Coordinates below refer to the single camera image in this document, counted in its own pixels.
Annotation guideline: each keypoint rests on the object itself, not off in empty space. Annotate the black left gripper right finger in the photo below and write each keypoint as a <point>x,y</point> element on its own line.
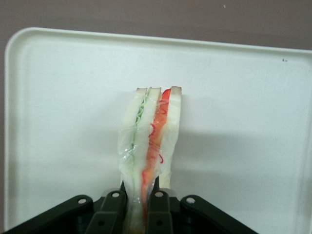
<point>161,214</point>

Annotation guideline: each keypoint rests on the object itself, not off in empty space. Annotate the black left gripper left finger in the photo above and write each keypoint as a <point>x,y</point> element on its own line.
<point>107,214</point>

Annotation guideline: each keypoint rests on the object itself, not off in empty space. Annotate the plastic-wrapped triangle sandwich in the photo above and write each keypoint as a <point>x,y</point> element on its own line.
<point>151,136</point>

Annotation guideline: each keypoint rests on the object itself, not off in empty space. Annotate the white plastic tray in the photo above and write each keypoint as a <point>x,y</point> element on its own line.
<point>61,109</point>

